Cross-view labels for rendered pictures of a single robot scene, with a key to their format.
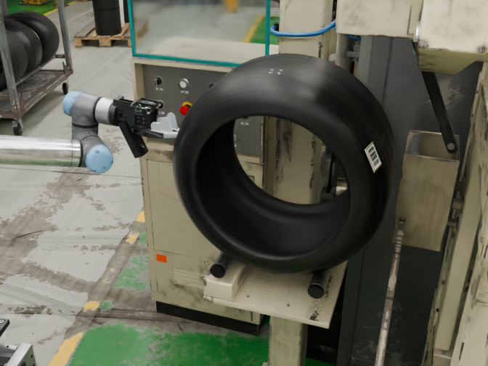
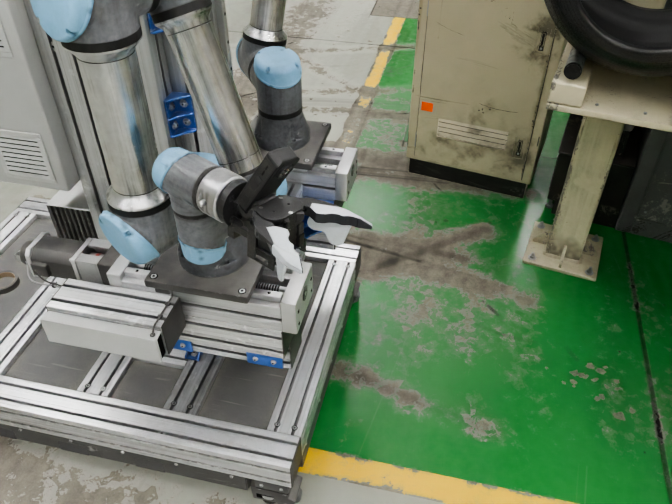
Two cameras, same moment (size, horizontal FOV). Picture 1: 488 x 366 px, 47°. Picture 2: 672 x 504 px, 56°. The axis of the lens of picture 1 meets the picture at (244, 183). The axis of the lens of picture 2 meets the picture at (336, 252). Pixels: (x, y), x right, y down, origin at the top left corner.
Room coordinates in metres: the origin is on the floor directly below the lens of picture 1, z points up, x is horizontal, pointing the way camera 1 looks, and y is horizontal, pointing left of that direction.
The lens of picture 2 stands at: (-0.29, 0.54, 1.60)
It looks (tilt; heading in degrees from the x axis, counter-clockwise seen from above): 41 degrees down; 5
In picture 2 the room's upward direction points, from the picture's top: straight up
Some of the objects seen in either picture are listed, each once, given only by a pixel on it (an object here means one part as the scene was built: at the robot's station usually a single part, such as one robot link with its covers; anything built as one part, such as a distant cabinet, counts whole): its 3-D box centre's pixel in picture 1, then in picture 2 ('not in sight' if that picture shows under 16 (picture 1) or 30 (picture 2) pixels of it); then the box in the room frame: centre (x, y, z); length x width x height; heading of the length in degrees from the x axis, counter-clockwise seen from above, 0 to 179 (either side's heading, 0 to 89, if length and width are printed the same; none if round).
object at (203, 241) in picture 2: not in sight; (208, 224); (0.52, 0.83, 0.94); 0.11 x 0.08 x 0.11; 146
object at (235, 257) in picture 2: not in sight; (211, 235); (0.70, 0.89, 0.77); 0.15 x 0.15 x 0.10
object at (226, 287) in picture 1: (237, 255); (575, 68); (1.45, 0.02, 0.84); 0.36 x 0.09 x 0.06; 162
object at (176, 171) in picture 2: not in sight; (190, 180); (0.51, 0.84, 1.04); 0.11 x 0.08 x 0.09; 56
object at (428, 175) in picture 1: (424, 189); not in sight; (1.49, -0.55, 1.05); 0.20 x 0.15 x 0.30; 162
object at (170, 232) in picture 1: (216, 190); (495, 29); (2.25, 0.13, 0.63); 0.56 x 0.41 x 1.27; 72
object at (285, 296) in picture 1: (280, 274); (624, 89); (1.40, -0.12, 0.80); 0.37 x 0.36 x 0.02; 72
